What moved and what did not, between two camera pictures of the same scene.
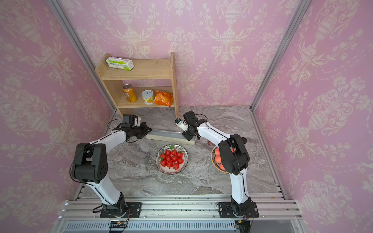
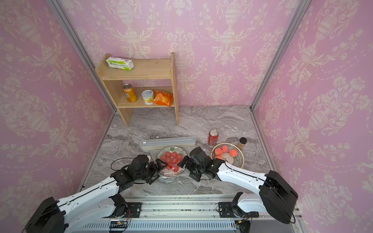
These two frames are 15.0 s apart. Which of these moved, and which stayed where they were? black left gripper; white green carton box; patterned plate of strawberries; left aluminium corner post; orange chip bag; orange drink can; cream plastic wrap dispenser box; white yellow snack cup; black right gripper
Moved: black left gripper; cream plastic wrap dispenser box; black right gripper
Stayed: white green carton box; patterned plate of strawberries; white yellow snack cup; orange chip bag; left aluminium corner post; orange drink can
